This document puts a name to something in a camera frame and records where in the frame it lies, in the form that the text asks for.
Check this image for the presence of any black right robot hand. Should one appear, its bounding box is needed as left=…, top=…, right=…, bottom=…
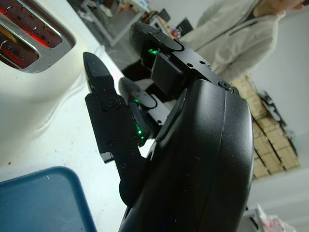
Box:
left=83, top=21, right=256, bottom=232

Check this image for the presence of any blue plastic tray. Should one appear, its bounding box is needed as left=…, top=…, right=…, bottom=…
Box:
left=0, top=166, right=97, bottom=232

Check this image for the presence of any black office chair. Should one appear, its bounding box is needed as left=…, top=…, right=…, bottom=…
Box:
left=175, top=17, right=194, bottom=37
left=157, top=8, right=171, bottom=22

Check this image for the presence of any person in beige hoodie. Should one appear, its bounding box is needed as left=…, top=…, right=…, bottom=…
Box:
left=180, top=0, right=309, bottom=83

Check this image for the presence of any white two-slot toaster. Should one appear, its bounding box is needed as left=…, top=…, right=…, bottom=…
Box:
left=0, top=0, right=84, bottom=169

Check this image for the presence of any stack of cardboard boxes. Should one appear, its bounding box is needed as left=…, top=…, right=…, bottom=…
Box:
left=229, top=74, right=301, bottom=179

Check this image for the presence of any white metal desk frame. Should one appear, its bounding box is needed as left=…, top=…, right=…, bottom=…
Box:
left=72, top=0, right=157, bottom=46

